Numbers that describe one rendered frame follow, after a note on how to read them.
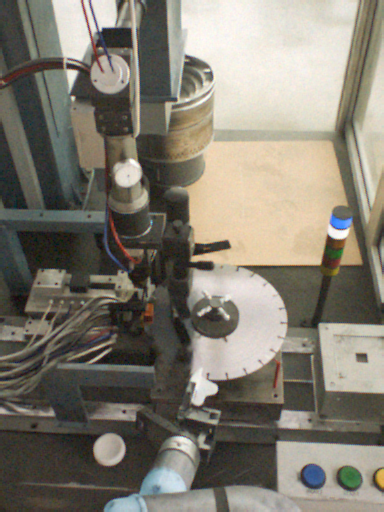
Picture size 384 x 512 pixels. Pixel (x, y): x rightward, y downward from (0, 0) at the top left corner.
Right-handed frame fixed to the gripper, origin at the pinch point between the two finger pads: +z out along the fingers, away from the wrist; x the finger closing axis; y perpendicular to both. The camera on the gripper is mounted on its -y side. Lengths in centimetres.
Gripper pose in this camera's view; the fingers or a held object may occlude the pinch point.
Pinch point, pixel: (193, 397)
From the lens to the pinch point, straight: 130.8
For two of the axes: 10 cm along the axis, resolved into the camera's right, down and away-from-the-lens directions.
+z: 2.2, -2.5, 9.4
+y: 9.7, 1.8, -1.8
